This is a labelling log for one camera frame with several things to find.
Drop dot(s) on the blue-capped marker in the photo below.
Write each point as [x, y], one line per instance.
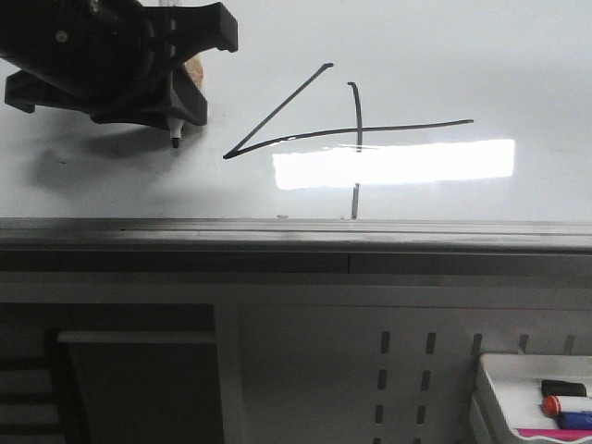
[575, 421]

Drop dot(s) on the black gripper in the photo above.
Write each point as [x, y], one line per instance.
[114, 59]

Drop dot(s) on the orange-capped marker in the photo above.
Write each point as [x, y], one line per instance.
[552, 406]

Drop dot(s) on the pink flat item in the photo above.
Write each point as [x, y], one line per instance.
[558, 434]

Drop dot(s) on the grey aluminium whiteboard frame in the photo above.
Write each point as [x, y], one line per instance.
[283, 245]

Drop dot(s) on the white black-tipped whiteboard marker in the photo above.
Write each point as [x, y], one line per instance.
[194, 69]

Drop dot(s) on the white slotted pegboard panel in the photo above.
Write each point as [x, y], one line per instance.
[369, 374]

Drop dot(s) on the white plastic storage tray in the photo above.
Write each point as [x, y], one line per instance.
[507, 394]

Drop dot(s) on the white glossy whiteboard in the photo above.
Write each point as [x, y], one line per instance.
[395, 110]

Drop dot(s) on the dark grey hanging bin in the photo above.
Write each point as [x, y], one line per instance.
[136, 386]

